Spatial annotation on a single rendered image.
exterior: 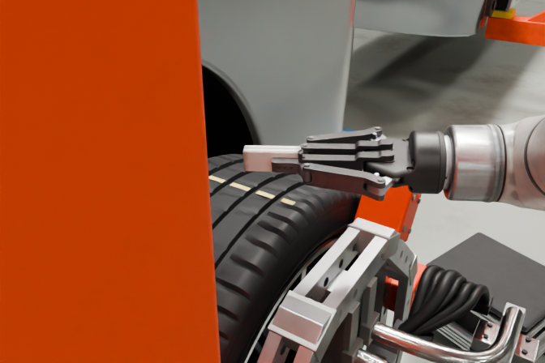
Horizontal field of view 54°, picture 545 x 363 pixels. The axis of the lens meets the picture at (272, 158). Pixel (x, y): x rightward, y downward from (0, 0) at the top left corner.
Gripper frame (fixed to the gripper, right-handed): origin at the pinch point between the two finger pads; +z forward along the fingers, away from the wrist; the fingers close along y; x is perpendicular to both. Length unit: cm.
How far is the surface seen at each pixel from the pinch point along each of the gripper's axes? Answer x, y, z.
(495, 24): -102, 344, -113
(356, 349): -24.6, -8.1, -10.8
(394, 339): -26.2, -4.8, -16.1
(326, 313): -13.8, -11.8, -7.1
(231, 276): -10.1, -10.3, 4.1
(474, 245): -106, 106, -57
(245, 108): -18, 48, 14
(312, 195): -10.0, 6.0, -4.3
